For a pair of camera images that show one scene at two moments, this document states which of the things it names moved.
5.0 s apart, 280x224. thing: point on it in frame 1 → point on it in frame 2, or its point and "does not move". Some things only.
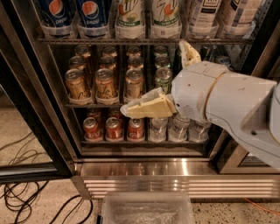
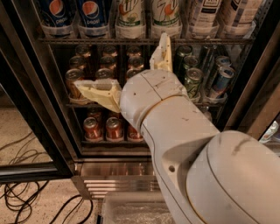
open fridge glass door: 34,141 does not move
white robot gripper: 192,88 → 150,92
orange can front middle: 114,129 does not move
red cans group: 91,129 does not move
